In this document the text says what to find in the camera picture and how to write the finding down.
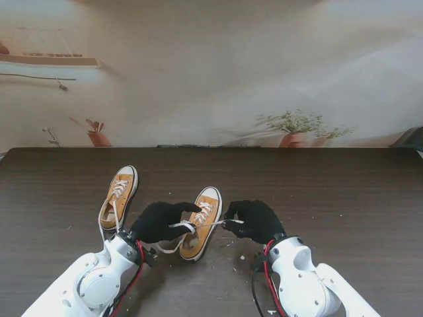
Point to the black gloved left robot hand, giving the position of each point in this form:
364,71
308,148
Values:
155,224

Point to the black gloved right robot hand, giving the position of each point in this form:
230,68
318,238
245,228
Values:
257,221

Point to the white shoelace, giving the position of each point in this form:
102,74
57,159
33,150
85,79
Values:
180,225

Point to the green plant in terracotta pot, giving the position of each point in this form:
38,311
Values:
294,138

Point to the terracotta pot with wooden utensils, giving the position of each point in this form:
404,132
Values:
99,138

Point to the metal tap fixture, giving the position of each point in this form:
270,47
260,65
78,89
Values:
54,142

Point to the metal wall rail with hook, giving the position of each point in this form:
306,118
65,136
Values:
33,77

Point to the wooden wall shelf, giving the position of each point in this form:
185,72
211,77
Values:
49,61

